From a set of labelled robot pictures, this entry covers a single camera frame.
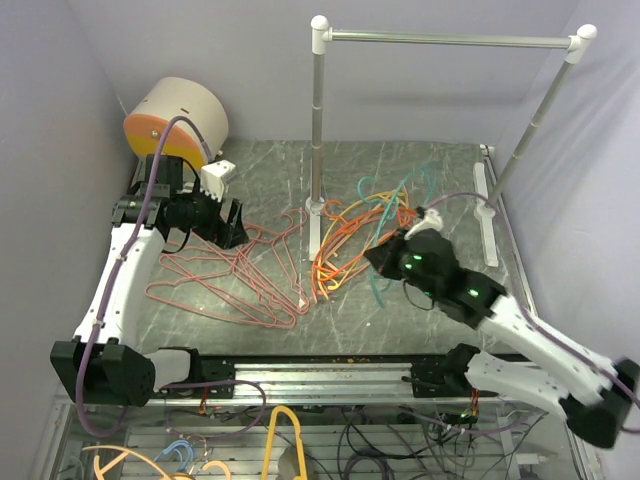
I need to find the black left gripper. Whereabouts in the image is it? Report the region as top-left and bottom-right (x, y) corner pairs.
(172, 178), (249, 249)

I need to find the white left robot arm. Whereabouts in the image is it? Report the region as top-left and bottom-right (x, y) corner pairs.
(50, 155), (248, 407)

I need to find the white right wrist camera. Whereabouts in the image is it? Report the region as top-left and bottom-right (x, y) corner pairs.
(404, 209), (444, 241)

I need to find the aluminium mounting rail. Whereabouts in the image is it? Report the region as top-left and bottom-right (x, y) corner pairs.
(154, 355), (470, 406)

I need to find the pink plastic hanger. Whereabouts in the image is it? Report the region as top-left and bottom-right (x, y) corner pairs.
(310, 207), (383, 303)

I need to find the orange plastic hanger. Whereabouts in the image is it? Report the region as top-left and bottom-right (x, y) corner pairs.
(310, 199), (419, 301)

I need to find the teal plastic hanger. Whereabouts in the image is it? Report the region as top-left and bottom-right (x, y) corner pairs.
(356, 164), (436, 311)

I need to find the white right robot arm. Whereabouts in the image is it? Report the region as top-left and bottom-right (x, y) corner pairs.
(364, 229), (639, 449)

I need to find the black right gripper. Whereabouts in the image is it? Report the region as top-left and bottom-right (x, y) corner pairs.
(365, 225), (440, 300)

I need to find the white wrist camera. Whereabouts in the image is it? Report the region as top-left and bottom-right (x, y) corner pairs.
(200, 160), (236, 202)
(404, 209), (444, 241)

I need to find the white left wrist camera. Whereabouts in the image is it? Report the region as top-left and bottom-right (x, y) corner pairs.
(200, 160), (236, 202)

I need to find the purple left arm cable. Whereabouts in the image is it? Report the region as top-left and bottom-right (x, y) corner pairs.
(73, 115), (211, 439)

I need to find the silver clothes rack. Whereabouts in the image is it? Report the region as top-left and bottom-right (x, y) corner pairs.
(306, 15), (598, 267)

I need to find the yellow plastic hanger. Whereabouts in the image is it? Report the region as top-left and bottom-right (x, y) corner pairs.
(319, 189), (409, 296)

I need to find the beige round drawer cabinet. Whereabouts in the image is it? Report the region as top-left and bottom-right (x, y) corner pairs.
(122, 76), (230, 171)

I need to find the blue hanger below table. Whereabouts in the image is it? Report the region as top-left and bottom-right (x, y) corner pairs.
(154, 439), (195, 471)

